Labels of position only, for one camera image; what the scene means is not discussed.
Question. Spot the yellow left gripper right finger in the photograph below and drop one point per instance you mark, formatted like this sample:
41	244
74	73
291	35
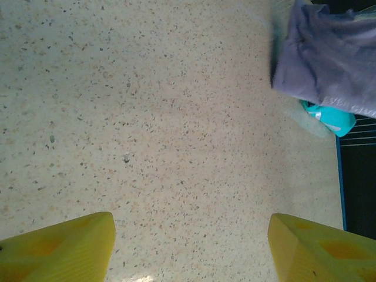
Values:
323	255

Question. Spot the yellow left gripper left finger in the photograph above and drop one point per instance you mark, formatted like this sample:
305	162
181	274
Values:
58	252

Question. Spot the purple t-shirt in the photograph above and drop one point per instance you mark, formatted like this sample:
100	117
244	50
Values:
323	58

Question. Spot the teal folded garment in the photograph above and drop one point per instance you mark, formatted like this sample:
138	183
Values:
335	120

